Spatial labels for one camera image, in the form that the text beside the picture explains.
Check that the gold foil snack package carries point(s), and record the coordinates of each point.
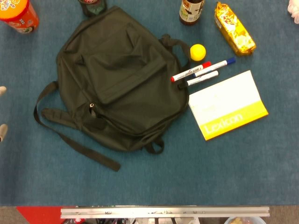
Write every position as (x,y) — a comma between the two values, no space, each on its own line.
(233,30)

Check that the red instant noodle cup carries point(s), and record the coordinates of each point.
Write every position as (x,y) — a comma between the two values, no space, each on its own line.
(18,14)

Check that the white yellow-spined notebook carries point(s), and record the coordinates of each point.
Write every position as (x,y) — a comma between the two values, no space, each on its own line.
(224,102)

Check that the blue felt table mat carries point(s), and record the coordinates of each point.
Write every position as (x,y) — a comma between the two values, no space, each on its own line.
(210,168)

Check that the blue cap whiteboard marker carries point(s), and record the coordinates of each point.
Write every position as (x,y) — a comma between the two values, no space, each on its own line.
(222,63)

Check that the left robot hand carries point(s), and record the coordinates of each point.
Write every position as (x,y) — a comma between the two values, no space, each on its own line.
(2,130)

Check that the aluminium profile rail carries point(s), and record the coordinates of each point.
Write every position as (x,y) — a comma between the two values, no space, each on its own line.
(163,212)

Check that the red cap whiteboard marker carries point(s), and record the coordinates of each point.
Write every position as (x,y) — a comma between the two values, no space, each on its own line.
(187,72)

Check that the white plastic bag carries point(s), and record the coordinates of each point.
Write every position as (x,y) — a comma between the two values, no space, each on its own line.
(294,10)

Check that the yellow foam ball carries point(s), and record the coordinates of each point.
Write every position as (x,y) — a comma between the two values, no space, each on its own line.
(198,52)

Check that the black cap whiteboard marker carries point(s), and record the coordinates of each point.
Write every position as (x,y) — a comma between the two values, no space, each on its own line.
(205,77)

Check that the brown tea bottle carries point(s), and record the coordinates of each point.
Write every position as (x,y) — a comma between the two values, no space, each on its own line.
(190,11)

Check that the clear cola bottle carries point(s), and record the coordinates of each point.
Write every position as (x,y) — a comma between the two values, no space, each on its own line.
(93,7)

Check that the red panel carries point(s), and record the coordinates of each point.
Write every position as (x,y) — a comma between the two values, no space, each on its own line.
(39,214)

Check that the black fabric backpack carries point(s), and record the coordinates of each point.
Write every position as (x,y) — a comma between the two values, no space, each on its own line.
(130,93)

